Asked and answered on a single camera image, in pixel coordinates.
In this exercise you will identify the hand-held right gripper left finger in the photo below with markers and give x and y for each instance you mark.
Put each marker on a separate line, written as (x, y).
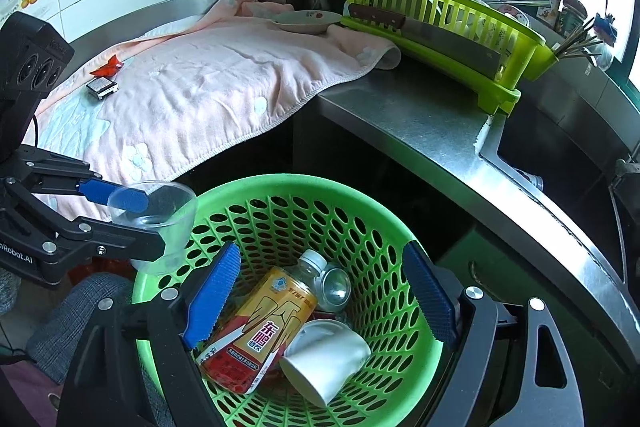
(212, 297)

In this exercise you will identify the green dish rack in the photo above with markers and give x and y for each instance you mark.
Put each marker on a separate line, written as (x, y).
(520, 47)

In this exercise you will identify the person's grey trouser leg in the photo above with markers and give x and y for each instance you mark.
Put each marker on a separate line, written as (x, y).
(75, 307)

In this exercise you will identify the yellow red label drink bottle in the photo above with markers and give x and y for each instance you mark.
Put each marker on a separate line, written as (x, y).
(265, 322)

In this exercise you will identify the white paper cup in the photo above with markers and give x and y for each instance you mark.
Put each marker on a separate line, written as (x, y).
(325, 357)

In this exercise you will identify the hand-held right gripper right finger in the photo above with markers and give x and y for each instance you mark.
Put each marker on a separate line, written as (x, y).
(430, 297)

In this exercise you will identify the black white small box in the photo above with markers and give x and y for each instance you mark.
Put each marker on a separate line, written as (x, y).
(101, 88)

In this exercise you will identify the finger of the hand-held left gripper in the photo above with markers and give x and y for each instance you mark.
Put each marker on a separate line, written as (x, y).
(125, 244)
(100, 192)

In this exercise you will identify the steel sink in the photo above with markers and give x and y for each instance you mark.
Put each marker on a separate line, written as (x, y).
(560, 157)

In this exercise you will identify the green plastic basket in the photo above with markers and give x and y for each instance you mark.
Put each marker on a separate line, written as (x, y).
(350, 227)

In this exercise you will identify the pink towel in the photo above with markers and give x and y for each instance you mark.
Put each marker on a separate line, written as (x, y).
(200, 97)

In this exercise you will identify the clear plastic cup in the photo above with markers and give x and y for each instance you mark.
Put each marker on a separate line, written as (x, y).
(170, 217)

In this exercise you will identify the white plate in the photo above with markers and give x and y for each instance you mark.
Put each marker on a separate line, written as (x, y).
(305, 22)

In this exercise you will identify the bundle of chopsticks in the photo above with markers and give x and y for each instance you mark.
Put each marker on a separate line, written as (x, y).
(580, 39)

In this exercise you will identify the red soda can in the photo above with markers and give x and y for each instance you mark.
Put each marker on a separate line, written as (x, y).
(334, 289)

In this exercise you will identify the red snack packet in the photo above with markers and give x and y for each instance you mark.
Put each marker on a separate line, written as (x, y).
(106, 67)

